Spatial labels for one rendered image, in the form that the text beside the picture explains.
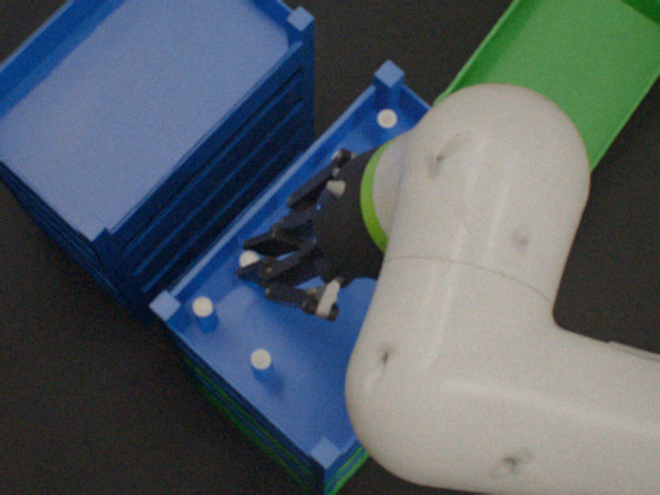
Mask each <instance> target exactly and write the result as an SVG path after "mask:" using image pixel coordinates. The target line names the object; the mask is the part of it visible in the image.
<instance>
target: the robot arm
mask: <svg viewBox="0 0 660 495"><path fill-rule="evenodd" d="M588 186H589V166H588V159H587V155H586V151H585V148H584V145H583V142H582V139H581V136H580V134H579V132H578V130H577V128H576V127H575V125H574V124H573V122H572V121H571V119H570V118H569V117H568V116H566V115H565V114H564V112H563V111H562V110H561V109H560V108H559V107H558V106H557V105H556V104H555V103H553V102H552V101H551V100H549V99H548V98H546V97H544V96H543V95H541V94H539V93H537V92H535V91H532V90H529V89H526V87H523V86H520V85H515V84H510V83H497V82H494V83H483V84H478V85H473V86H469V87H466V88H463V89H460V90H458V91H456V92H454V93H452V94H450V95H448V96H447V97H445V98H444V100H442V101H440V102H438V103H437V104H436V105H435V106H434V107H432V108H431V109H430V110H429V111H428V112H427V113H426V114H425V115H424V117H423V118H422V119H421V120H420V121H419V123H418V124H417V125H416V126H415V127H414V128H413V129H411V130H410V131H408V132H407V133H405V134H403V135H400V136H398V137H395V138H393V139H391V140H389V141H387V142H384V143H382V144H379V145H377V146H375V147H373V148H371V149H369V150H368V151H366V152H364V153H362V154H359V153H356V152H353V151H350V150H348V149H345V148H344V147H343V148H341V149H340V151H339V152H338V153H337V155H335V156H334V158H333V160H332V161H331V162H330V164H329V165H327V166H326V167H325V168H323V169H322V170H321V171H320V172H318V173H317V174H316V175H314V176H313V177H312V178H310V179H308V180H307V181H306V183H304V184H303V185H302V186H301V187H299V188H298V189H297V190H295V191H294V192H292V193H291V194H290V196H289V197H287V199H286V207H287V208H290V209H291V210H290V212H289V215H284V216H282V217H281V219H280V220H279V221H278V222H276V223H273V224H272V225H271V226H270V231H269V232H267V233H265V234H261V235H258V236H256V237H253V238H250V239H248V240H245V241H244V244H243V249H246V250H248V249H250V250H254V251H256V252H257V253H258V255H261V256H265V258H261V259H259V260H257V261H255V262H252V263H250V264H247V265H245V266H243V267H240V268H237V270H236V273H235V277H237V278H241V280H244V281H247V282H251V283H253V284H256V286H258V287H260V288H264V289H267V290H266V292H265V298H266V299H267V300H270V301H273V302H276V303H278V304H281V305H284V306H288V307H291V308H297V309H301V310H302V312H303V313H305V314H309V315H313V316H316V317H319V318H322V319H325V320H329V321H332V322H333V321H335V320H337V318H338V316H339V312H340V309H339V307H338V306H337V305H336V304H335V302H336V301H337V300H338V296H337V293H338V291H339V289H345V288H347V287H349V286H350V285H351V284H352V282H353V281H354V280H355V279H367V277H368V279H371V280H373V281H377V284H376V287H375V290H374V293H373V296H372V299H371V302H370V306H369V309H368V312H367V315H366V318H365V319H364V322H363V325H362V329H361V331H359V334H358V337H357V341H356V343H355V346H354V349H353V352H352V355H351V357H350V361H349V364H348V368H347V373H346V384H345V397H346V406H347V411H348V415H349V419H350V422H351V425H352V427H353V430H354V432H355V434H356V437H357V439H358V441H359V442H360V444H361V446H363V447H364V448H365V450H366V451H367V452H368V453H369V454H370V456H371V457H372V458H373V459H374V460H375V461H376V462H377V463H379V464H380V465H382V466H383V467H385V469H386V470H388V471H389V472H392V473H394V474H395V475H397V476H398V477H400V478H402V479H405V480H407V481H410V482H413V483H417V484H422V485H427V486H433V487H441V488H449V489H457V490H465V491H471V492H477V493H485V494H492V495H660V356H658V355H655V354H651V353H648V352H644V351H640V350H637V349H633V348H630V347H627V346H623V345H620V343H617V344H616V342H613V341H611V342H610V344H606V343H602V342H598V340H595V339H592V338H589V337H585V336H582V335H580V334H577V333H573V332H570V331H567V330H565V329H562V328H561V327H560V326H558V325H557V323H555V322H554V320H553V318H552V306H553V303H554V302H555V299H556V296H557V292H558V288H559V285H560V280H561V277H562V273H563V270H564V267H565V264H566V261H567V258H568V253H569V251H570V248H571V245H572V242H573V239H574V236H575V233H576V230H577V228H578V222H579V219H580V215H581V213H582V210H583V208H584V205H585V202H586V198H587V193H588ZM300 237H301V238H303V239H301V238H300ZM304 239H306V240H304ZM307 240H308V241H307ZM294 251H295V252H294ZM291 252H294V253H292V255H290V256H287V257H285V258H284V259H281V260H279V259H276V258H278V257H281V256H284V255H287V253H291ZM318 276H320V279H321V281H322V282H323V284H322V285H321V286H317V287H316V288H315V289H314V288H311V287H307V288H306V289H305V290H304V289H301V288H296V287H297V286H299V285H302V284H304V283H306V282H308V281H310V280H313V279H315V277H318Z"/></svg>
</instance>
